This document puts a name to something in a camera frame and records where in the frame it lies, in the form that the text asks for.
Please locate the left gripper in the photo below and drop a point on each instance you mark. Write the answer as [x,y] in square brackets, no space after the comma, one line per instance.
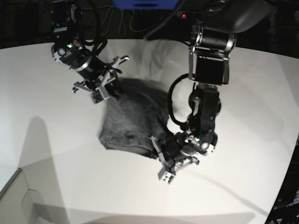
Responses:
[175,153]

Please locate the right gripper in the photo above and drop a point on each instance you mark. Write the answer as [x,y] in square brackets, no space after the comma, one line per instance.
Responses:
[104,83]

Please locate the grey long-sleeve t-shirt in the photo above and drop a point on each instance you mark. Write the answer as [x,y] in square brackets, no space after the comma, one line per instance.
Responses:
[132,118]

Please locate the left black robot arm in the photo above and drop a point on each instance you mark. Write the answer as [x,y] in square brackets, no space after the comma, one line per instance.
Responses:
[212,40]

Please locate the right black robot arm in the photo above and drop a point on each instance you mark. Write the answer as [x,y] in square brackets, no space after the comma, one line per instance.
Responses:
[70,48]

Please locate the blue plastic box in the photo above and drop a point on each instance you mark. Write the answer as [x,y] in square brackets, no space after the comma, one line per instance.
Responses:
[146,4]

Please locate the black power strip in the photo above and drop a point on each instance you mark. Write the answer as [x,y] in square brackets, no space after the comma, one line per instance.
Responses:
[188,15]

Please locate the grey side table panel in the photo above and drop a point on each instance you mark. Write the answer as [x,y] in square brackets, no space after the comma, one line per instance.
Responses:
[16,205]

